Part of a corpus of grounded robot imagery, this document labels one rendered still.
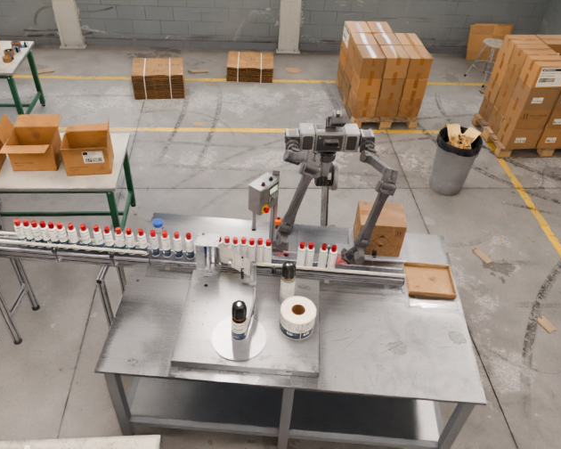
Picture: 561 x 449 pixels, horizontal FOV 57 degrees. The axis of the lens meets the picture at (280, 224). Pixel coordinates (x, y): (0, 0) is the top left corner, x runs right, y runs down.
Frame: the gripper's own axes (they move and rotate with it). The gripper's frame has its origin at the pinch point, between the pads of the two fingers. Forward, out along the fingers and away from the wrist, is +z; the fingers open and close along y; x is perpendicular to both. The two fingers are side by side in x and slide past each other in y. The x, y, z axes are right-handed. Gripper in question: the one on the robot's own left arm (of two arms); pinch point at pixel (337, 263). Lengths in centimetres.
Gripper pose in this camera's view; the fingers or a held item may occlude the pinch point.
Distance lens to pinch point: 335.3
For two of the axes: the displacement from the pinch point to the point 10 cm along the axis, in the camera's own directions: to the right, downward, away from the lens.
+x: 7.4, 5.3, 4.1
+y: -0.5, 6.5, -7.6
